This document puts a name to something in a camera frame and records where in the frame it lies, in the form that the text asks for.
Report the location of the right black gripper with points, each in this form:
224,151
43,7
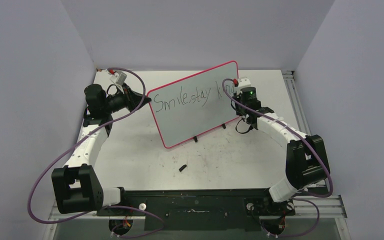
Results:
238,112

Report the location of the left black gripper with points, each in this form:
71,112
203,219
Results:
129,96

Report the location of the pink framed whiteboard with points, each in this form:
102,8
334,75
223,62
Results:
193,105

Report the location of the black marker cap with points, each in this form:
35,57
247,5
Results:
182,167

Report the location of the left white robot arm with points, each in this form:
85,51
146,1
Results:
76,185

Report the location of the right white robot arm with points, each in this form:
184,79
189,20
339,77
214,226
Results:
306,160

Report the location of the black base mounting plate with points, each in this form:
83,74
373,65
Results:
200,210

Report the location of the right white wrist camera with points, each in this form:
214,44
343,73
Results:
240,83

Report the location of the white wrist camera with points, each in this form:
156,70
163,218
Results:
240,83
117,77

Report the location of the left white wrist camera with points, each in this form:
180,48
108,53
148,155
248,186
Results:
117,77

